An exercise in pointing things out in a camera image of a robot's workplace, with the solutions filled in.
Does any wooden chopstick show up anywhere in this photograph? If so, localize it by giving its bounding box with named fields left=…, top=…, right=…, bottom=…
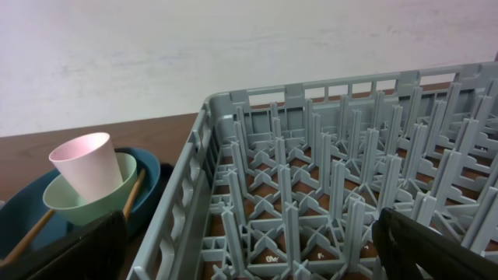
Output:
left=123, top=169, right=146, bottom=221
left=1, top=209, right=55, bottom=267

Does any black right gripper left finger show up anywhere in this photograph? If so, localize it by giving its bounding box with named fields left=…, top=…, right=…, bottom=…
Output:
left=1, top=211, right=128, bottom=280

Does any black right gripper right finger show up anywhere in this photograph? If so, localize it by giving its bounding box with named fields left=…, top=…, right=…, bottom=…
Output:
left=372, top=208, right=497, bottom=280

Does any brown serving tray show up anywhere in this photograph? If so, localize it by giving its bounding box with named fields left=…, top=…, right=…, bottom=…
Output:
left=158, top=163, right=174, bottom=187

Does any pink cup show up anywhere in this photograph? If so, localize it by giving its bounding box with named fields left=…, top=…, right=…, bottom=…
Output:
left=48, top=132, right=123, bottom=202

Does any grey dishwasher rack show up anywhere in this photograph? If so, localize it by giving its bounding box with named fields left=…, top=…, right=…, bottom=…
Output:
left=128, top=61, right=497, bottom=279

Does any mint green bowl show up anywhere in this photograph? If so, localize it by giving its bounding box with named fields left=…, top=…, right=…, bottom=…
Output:
left=43, top=152, right=138, bottom=226

